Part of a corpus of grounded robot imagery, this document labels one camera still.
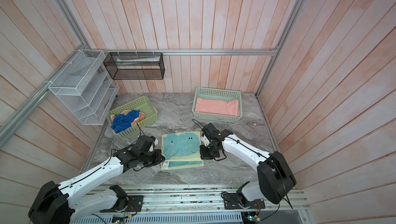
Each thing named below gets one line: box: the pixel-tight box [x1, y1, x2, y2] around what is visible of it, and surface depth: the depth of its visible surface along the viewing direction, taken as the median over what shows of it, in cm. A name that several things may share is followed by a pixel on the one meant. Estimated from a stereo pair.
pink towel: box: [195, 97, 240, 117], surface depth 112 cm
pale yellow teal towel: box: [160, 131, 204, 170], surface depth 94 cm
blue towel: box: [110, 110, 140, 134], surface depth 96 cm
